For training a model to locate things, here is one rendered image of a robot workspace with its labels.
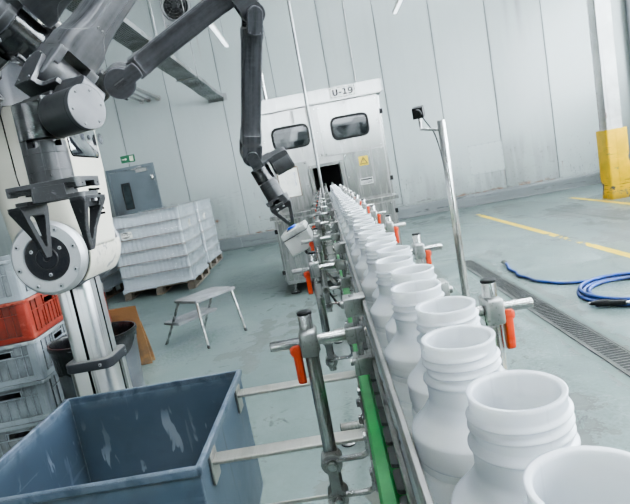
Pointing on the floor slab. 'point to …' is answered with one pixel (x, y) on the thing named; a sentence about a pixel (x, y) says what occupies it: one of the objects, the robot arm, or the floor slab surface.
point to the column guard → (614, 163)
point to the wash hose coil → (598, 285)
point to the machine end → (330, 153)
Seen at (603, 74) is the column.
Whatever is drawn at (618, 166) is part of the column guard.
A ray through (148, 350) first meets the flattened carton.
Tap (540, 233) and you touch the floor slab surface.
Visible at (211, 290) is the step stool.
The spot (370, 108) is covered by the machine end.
